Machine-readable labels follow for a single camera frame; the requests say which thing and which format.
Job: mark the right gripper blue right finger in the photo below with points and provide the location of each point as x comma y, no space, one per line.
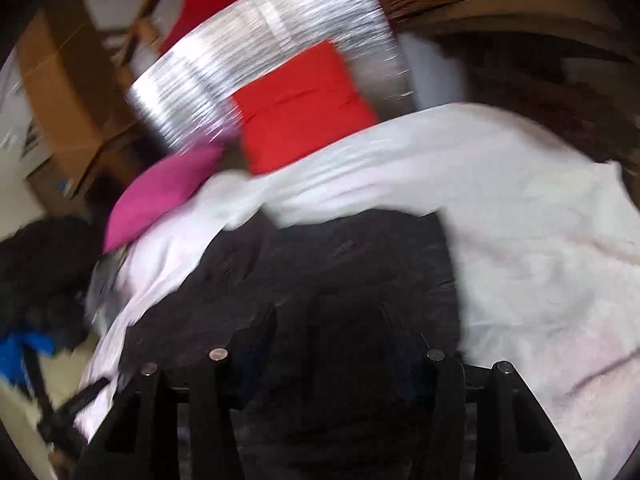
470,422

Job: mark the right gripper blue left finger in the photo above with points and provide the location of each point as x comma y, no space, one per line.
138,438

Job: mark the black quilted puffer jacket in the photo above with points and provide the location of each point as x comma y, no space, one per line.
327,406

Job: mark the blue jacket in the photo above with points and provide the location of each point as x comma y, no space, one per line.
12,351

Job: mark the grey folded garment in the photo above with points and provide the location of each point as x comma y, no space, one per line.
106,295

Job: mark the black coat pile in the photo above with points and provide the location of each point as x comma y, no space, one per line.
46,269

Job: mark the white pink bed blanket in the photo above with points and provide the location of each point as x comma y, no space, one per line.
545,244

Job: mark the magenta pillow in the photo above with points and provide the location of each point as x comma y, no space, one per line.
159,190

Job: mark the brown wooden column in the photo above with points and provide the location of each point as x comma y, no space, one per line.
73,92

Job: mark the silver foil insulation panel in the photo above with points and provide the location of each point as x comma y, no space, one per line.
184,98

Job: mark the red square pillow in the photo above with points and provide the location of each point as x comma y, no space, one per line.
299,108

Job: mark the wooden side table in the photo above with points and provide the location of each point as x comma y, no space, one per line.
570,65

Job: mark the wooden stair railing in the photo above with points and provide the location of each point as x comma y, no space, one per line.
141,31

